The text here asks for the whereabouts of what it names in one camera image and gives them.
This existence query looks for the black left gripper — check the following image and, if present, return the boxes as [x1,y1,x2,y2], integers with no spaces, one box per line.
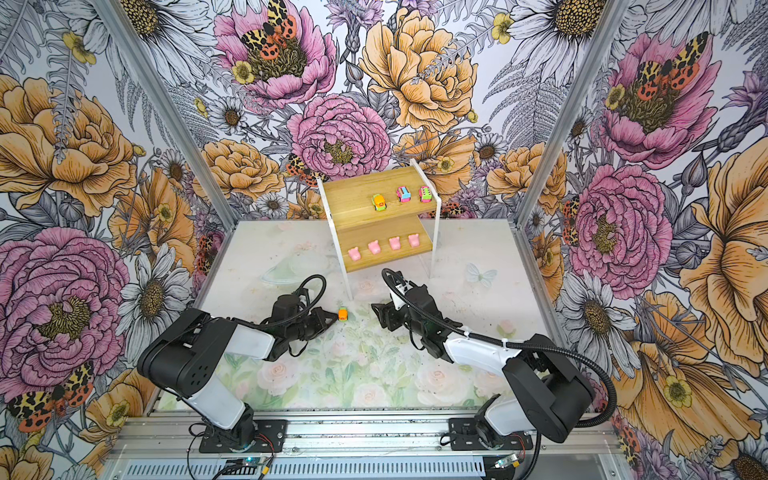
[287,307,339,341]

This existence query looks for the pink truck blue bed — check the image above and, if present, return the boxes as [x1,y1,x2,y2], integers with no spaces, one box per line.
[396,186,412,203]

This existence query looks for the pink truck green bed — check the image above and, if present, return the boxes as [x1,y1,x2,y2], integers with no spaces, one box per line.
[419,185,434,203]

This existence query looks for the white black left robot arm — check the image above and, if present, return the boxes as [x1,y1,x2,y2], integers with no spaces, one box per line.
[137,294,338,451]

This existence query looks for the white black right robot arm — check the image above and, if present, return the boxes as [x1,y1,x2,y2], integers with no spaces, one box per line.
[371,283,595,448]

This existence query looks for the green circuit board left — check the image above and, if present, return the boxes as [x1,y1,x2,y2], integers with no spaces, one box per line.
[225,458,273,476]

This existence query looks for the green circuit board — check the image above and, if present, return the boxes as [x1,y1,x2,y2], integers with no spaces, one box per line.
[225,458,273,476]
[494,454,520,469]

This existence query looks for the green circuit board right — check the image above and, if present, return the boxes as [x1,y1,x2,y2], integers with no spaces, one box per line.
[494,454,520,469]

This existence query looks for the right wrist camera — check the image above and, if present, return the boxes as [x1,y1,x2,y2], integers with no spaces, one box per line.
[390,278,411,311]

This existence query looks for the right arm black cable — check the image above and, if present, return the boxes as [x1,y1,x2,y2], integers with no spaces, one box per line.
[381,268,618,428]

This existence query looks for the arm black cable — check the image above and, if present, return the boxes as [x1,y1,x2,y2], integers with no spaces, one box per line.
[381,268,618,428]
[236,274,328,330]

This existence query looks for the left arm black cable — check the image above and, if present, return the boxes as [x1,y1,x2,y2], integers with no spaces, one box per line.
[236,274,328,330]

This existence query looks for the bamboo two-tier shelf white frame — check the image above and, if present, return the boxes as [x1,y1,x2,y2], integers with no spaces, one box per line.
[317,160,442,298]

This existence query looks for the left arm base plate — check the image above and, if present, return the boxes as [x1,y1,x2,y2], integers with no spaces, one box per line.
[199,419,288,454]

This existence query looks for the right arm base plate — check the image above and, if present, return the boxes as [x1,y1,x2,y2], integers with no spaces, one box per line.
[439,417,534,452]

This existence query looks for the aluminium mounting rail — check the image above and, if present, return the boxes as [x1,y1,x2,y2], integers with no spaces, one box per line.
[110,410,622,460]

